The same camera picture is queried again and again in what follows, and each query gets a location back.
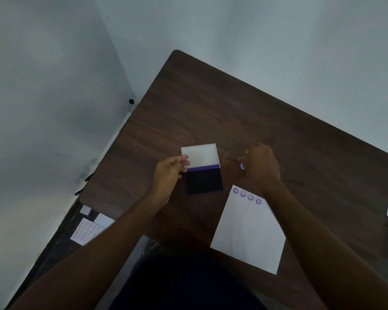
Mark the person's left hand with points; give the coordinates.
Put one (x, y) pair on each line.
(164, 182)

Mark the person's right hand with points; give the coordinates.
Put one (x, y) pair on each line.
(264, 167)

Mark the person's left fingers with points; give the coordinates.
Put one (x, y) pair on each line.
(180, 163)

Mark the person's right fingers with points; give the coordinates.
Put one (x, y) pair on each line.
(249, 164)

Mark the purple ink pad white lid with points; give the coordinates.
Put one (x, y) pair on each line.
(203, 177)

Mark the person's right forearm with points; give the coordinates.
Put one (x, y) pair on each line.
(326, 251)

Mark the person's left forearm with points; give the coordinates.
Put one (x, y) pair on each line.
(84, 264)

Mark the white paper with smiley stamps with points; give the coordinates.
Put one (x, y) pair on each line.
(245, 235)

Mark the black stick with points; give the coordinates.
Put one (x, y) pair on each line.
(90, 176)
(79, 191)

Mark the plain white paper sheet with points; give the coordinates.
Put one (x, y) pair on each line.
(104, 220)

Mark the small white square card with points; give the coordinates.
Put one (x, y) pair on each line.
(85, 210)

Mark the white sheet covered in stamps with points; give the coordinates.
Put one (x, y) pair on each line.
(85, 231)

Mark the person's dark clothing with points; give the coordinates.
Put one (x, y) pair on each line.
(184, 280)

